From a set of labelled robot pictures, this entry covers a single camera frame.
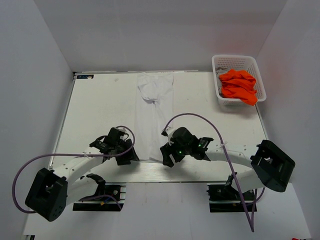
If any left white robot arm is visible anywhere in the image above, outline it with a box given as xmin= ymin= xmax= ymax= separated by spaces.
xmin=25 ymin=125 xmax=139 ymax=222

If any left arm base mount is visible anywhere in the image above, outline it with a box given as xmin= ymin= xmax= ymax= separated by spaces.
xmin=72 ymin=183 xmax=126 ymax=213

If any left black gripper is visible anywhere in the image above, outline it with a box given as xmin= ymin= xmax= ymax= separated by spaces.
xmin=113 ymin=138 xmax=140 ymax=166

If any blue table label sticker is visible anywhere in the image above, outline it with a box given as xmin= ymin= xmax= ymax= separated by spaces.
xmin=76 ymin=74 xmax=94 ymax=79

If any white plastic basket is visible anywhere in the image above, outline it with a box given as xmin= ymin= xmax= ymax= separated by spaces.
xmin=211 ymin=54 xmax=267 ymax=106

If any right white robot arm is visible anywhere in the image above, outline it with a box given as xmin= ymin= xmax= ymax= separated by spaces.
xmin=160 ymin=127 xmax=296 ymax=200

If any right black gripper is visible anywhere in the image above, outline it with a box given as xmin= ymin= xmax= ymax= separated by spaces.
xmin=160 ymin=139 xmax=192 ymax=168

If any white t shirt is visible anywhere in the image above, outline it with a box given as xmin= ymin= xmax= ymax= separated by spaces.
xmin=134 ymin=72 xmax=174 ymax=163

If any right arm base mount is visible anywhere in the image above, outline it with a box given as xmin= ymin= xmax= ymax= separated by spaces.
xmin=206 ymin=174 xmax=245 ymax=213

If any orange t shirt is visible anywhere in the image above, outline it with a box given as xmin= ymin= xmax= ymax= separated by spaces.
xmin=218 ymin=69 xmax=258 ymax=106

